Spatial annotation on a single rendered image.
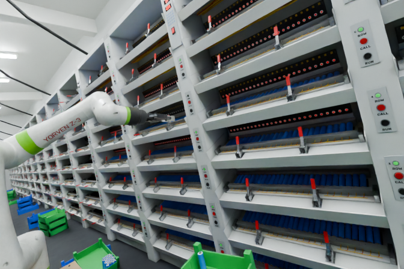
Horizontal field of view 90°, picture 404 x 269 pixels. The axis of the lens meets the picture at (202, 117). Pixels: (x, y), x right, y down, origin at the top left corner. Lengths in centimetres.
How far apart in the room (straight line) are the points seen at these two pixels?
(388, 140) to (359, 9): 37
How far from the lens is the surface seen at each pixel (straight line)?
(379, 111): 74
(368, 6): 77
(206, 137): 99
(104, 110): 98
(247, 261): 71
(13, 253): 105
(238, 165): 92
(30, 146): 114
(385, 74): 74
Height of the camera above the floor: 86
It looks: 2 degrees up
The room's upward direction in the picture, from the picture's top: 13 degrees counter-clockwise
